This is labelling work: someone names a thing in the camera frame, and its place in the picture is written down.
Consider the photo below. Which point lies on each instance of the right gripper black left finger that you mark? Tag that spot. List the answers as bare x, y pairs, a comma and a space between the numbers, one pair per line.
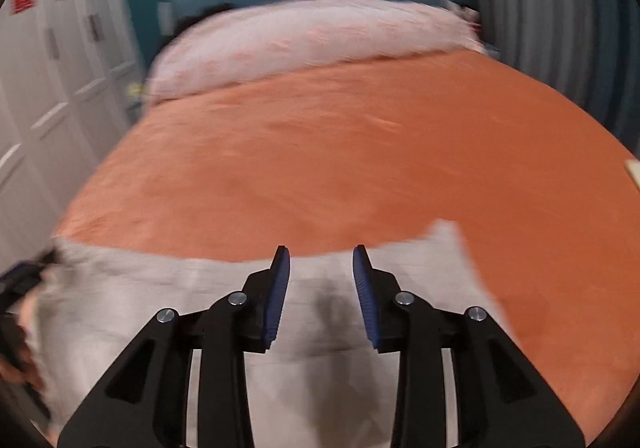
142, 398

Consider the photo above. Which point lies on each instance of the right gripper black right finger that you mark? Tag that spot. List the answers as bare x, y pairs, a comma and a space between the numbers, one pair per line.
501, 398

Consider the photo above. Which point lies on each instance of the white crinkled garment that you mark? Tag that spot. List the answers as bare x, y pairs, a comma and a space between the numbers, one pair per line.
320, 385

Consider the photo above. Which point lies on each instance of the orange plush bed blanket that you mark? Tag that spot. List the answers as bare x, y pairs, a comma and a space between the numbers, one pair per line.
384, 151

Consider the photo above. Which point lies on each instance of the white panelled wardrobe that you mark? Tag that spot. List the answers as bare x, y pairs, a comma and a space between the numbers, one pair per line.
67, 67

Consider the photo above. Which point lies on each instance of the grey window curtain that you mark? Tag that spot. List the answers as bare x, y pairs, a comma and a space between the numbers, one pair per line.
586, 49

